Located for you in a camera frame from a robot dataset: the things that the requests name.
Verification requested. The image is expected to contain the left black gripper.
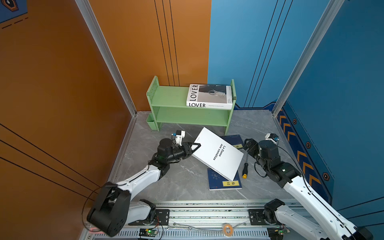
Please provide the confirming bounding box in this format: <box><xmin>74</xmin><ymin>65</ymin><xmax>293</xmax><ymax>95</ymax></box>
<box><xmin>165</xmin><ymin>142</ymin><xmax>200</xmax><ymax>165</ymax></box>

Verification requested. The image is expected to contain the white La Dame book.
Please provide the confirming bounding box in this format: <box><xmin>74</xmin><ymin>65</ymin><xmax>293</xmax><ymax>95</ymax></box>
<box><xmin>192</xmin><ymin>128</ymin><xmax>244</xmax><ymax>181</ymax></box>

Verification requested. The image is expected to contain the blue book front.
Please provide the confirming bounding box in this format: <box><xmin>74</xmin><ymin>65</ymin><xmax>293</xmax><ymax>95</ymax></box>
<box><xmin>208</xmin><ymin>168</ymin><xmax>242</xmax><ymax>191</ymax></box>

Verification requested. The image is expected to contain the blue book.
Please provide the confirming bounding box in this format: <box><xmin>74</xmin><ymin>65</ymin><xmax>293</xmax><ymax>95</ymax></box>
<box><xmin>208</xmin><ymin>168</ymin><xmax>242</xmax><ymax>191</ymax></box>
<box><xmin>221</xmin><ymin>135</ymin><xmax>244</xmax><ymax>150</ymax></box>

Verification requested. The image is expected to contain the white LOVER book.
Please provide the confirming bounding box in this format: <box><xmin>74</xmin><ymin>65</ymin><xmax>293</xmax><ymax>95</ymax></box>
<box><xmin>186</xmin><ymin>84</ymin><xmax>233</xmax><ymax>110</ymax></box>

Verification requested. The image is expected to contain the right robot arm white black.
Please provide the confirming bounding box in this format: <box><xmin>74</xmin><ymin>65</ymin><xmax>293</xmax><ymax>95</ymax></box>
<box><xmin>243</xmin><ymin>139</ymin><xmax>374</xmax><ymax>240</ymax></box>

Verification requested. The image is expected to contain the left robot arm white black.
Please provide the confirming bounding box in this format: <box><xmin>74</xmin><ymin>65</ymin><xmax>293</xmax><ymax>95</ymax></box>
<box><xmin>87</xmin><ymin>138</ymin><xmax>201</xmax><ymax>237</ymax></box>

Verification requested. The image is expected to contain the yellow black screwdriver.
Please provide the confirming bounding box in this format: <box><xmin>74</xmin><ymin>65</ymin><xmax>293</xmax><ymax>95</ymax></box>
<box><xmin>242</xmin><ymin>150</ymin><xmax>249</xmax><ymax>179</ymax></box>

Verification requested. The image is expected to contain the blue book near shelf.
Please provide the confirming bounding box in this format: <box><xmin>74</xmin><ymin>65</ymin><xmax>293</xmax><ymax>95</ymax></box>
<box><xmin>221</xmin><ymin>135</ymin><xmax>244</xmax><ymax>150</ymax></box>

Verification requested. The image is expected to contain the green wooden shelf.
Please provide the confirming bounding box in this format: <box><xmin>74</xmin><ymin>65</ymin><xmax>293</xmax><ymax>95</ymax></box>
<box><xmin>146</xmin><ymin>76</ymin><xmax>237</xmax><ymax>134</ymax></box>

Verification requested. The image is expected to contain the right circuit board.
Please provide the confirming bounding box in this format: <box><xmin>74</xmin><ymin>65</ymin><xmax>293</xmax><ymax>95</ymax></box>
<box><xmin>267</xmin><ymin>228</ymin><xmax>291</xmax><ymax>240</ymax></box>

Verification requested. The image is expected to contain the circuit board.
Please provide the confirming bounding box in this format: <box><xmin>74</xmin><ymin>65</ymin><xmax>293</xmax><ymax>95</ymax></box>
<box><xmin>138</xmin><ymin>229</ymin><xmax>160</xmax><ymax>240</ymax></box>
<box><xmin>267</xmin><ymin>228</ymin><xmax>291</xmax><ymax>240</ymax></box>

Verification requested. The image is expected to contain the tape roll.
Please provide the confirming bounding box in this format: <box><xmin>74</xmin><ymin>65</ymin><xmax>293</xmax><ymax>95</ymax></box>
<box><xmin>222</xmin><ymin>224</ymin><xmax>234</xmax><ymax>237</ymax></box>

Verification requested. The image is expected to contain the left circuit board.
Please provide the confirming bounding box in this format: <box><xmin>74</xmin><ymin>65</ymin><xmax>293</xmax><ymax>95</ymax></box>
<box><xmin>138</xmin><ymin>229</ymin><xmax>160</xmax><ymax>240</ymax></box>

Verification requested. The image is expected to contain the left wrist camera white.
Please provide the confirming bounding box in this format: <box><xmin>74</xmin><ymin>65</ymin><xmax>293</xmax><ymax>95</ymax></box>
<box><xmin>172</xmin><ymin>130</ymin><xmax>186</xmax><ymax>146</ymax></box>

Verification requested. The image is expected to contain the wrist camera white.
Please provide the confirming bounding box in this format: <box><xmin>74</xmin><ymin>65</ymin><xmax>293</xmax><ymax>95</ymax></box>
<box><xmin>265</xmin><ymin>133</ymin><xmax>279</xmax><ymax>145</ymax></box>
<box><xmin>172</xmin><ymin>130</ymin><xmax>186</xmax><ymax>146</ymax></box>

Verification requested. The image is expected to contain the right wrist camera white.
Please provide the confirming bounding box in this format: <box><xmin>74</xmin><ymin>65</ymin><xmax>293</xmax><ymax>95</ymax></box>
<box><xmin>265</xmin><ymin>133</ymin><xmax>279</xmax><ymax>145</ymax></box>

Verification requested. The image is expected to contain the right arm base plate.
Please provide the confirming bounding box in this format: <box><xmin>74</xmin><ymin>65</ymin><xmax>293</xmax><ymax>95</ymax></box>
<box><xmin>248</xmin><ymin>209</ymin><xmax>283</xmax><ymax>227</ymax></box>

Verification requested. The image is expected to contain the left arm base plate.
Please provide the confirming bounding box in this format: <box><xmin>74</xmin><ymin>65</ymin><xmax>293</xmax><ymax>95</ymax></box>
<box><xmin>128</xmin><ymin>209</ymin><xmax>170</xmax><ymax>227</ymax></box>

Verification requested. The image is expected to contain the silver wrench on rail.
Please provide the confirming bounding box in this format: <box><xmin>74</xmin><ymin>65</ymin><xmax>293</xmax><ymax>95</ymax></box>
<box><xmin>167</xmin><ymin>225</ymin><xmax>193</xmax><ymax>231</ymax></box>

